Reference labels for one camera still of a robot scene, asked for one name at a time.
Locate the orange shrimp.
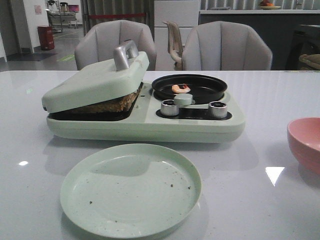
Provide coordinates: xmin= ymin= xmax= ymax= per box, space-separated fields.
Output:
xmin=171 ymin=84 xmax=191 ymax=94

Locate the bread slice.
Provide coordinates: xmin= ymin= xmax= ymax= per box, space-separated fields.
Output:
xmin=65 ymin=86 xmax=141 ymax=114

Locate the mint green sandwich maker lid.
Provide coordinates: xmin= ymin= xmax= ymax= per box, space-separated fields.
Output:
xmin=42 ymin=41 xmax=149 ymax=113

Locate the pink bowl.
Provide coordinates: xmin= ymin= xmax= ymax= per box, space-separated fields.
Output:
xmin=287 ymin=117 xmax=320 ymax=174

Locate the mint green breakfast maker base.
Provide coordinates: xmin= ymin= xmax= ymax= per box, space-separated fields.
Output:
xmin=47 ymin=83 xmax=246 ymax=143

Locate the left silver control knob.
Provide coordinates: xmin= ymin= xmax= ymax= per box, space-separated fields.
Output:
xmin=160 ymin=99 xmax=179 ymax=117

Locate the silver control knob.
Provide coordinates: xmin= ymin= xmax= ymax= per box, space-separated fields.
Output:
xmin=160 ymin=99 xmax=179 ymax=117
xmin=208 ymin=101 xmax=228 ymax=119

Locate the black round frying pan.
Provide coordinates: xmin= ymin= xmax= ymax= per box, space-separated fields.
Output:
xmin=151 ymin=73 xmax=228 ymax=105

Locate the right silver control knob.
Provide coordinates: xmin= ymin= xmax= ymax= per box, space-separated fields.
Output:
xmin=208 ymin=101 xmax=228 ymax=119

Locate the beige office chair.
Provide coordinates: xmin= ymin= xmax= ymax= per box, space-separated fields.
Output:
xmin=163 ymin=21 xmax=183 ymax=71

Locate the mint green round plate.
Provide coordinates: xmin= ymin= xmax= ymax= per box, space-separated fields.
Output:
xmin=60 ymin=143 xmax=202 ymax=240

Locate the right grey upholstered chair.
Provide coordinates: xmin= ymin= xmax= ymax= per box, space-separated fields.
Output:
xmin=182 ymin=21 xmax=273 ymax=71

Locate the grey upholstered chair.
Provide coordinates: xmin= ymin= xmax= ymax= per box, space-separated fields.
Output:
xmin=74 ymin=20 xmax=157 ymax=71
xmin=182 ymin=21 xmax=273 ymax=71

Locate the left grey upholstered chair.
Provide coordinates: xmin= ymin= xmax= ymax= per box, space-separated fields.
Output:
xmin=74 ymin=20 xmax=157 ymax=71

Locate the white cabinet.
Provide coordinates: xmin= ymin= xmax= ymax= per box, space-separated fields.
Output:
xmin=154 ymin=0 xmax=200 ymax=71

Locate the red trash bin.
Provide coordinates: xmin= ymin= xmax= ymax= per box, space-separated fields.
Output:
xmin=37 ymin=25 xmax=55 ymax=50

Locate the fruit plate on counter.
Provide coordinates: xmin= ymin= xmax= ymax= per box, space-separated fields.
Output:
xmin=258 ymin=0 xmax=281 ymax=10

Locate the dark grey counter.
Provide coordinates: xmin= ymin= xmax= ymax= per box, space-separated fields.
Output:
xmin=199 ymin=9 xmax=320 ymax=70

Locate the beige cushion at right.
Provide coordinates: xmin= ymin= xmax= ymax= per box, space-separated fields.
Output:
xmin=299 ymin=53 xmax=320 ymax=70

